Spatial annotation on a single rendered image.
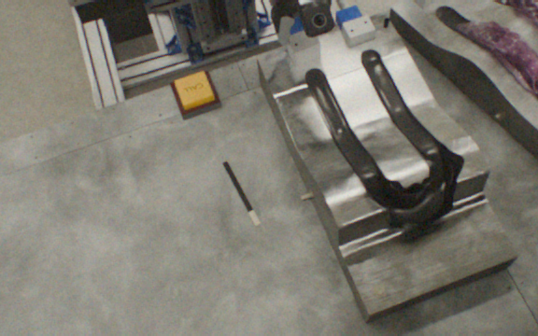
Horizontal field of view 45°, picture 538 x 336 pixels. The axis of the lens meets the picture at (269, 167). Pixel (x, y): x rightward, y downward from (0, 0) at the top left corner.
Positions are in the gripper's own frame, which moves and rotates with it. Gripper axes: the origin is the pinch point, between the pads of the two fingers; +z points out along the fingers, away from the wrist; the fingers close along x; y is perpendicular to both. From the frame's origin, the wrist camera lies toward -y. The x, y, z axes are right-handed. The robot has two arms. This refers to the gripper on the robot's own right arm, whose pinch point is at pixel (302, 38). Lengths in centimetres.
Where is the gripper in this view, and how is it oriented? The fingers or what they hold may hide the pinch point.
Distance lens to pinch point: 116.8
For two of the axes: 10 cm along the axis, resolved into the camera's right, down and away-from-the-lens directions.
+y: -3.5, -8.3, 4.2
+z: 0.5, 4.4, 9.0
